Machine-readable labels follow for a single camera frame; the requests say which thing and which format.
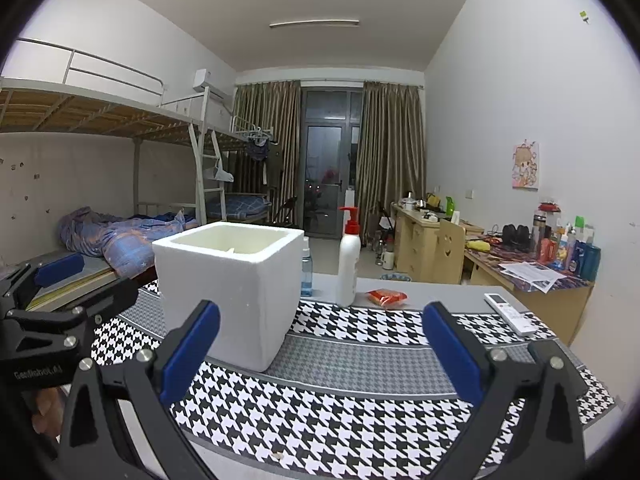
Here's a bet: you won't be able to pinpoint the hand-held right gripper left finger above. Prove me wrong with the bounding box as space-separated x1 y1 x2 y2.
57 300 221 480

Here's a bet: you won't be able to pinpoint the red snack packet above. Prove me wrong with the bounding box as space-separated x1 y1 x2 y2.
365 287 408 307

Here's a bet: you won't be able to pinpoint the ceiling tube light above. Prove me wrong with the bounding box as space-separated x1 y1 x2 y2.
270 19 360 28

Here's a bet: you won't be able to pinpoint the wooden chair with smiley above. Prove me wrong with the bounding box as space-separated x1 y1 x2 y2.
437 217 466 283

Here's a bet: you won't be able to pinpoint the blue plaid quilt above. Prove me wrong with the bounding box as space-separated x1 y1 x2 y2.
57 206 198 278

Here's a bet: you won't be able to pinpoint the black folding chair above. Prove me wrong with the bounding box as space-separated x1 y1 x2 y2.
375 202 396 241
272 195 298 226

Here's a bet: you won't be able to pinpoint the brown curtain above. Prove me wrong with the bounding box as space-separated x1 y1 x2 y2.
356 81 426 251
234 80 303 226

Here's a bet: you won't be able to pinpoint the wooden desk with patterned top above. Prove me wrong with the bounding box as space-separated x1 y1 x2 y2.
462 240 596 346

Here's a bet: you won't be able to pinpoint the houndstooth table mat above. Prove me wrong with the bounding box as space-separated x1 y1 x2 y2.
90 280 616 480

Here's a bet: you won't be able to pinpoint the white metal bunk bed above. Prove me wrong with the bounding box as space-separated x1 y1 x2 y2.
0 37 236 311
220 115 281 226

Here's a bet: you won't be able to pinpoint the hanging dark clothes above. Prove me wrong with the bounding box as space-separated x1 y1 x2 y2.
245 135 281 186

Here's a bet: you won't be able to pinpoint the blue spray bottle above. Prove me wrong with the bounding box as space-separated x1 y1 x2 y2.
300 237 314 297

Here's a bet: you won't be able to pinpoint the white bed ladder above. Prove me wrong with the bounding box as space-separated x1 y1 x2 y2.
189 120 228 226

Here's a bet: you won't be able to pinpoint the group of toiletry bottles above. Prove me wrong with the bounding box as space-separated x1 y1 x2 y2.
532 202 601 281

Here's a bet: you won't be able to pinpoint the pink cartoon wall poster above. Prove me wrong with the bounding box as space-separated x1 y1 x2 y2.
511 140 541 190

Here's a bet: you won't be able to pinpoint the white remote control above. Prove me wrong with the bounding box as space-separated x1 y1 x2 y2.
484 292 536 337

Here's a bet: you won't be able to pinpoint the glass balcony door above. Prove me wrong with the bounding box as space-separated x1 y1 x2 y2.
300 87 363 238

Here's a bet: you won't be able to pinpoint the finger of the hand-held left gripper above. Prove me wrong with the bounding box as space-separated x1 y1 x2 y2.
0 252 86 306
65 277 142 356

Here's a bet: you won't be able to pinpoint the white pump bottle red cap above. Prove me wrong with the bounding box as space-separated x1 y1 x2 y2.
336 206 362 308

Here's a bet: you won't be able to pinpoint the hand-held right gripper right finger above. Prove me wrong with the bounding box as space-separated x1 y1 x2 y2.
422 301 590 480

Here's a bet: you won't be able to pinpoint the white foam box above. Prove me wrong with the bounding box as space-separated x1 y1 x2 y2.
151 221 306 373

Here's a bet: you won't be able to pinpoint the printed paper sheets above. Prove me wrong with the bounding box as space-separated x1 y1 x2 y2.
500 260 566 293

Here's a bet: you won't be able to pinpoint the white air conditioner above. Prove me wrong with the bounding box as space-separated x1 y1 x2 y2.
192 69 226 98

